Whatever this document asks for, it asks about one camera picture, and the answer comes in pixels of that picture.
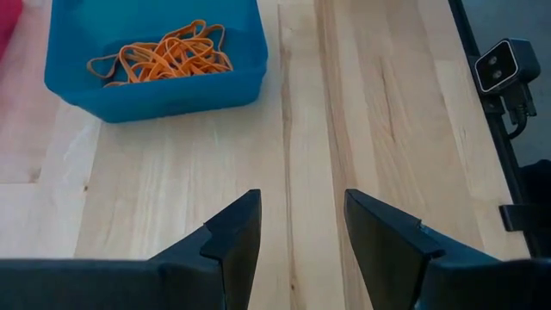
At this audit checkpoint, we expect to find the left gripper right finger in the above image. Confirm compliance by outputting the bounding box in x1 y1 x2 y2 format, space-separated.
344 188 551 310

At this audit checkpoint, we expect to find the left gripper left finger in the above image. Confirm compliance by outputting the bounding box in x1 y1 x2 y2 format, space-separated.
0 189 263 310

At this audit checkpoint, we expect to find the blue plastic basket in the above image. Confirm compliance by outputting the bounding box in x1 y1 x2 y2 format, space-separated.
44 0 269 124

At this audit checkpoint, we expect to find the pile of orange rubber bands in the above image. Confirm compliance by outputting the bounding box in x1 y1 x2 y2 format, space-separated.
118 41 173 83

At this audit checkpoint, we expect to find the red plastic basket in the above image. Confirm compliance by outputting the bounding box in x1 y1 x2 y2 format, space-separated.
0 0 25 57

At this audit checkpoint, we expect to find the black aluminium table frame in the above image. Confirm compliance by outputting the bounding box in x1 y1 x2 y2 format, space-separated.
447 0 551 259

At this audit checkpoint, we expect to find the black camera cable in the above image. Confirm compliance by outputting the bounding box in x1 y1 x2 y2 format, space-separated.
503 84 538 141

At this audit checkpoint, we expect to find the black table-level camera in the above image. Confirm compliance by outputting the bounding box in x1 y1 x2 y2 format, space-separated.
473 37 542 96

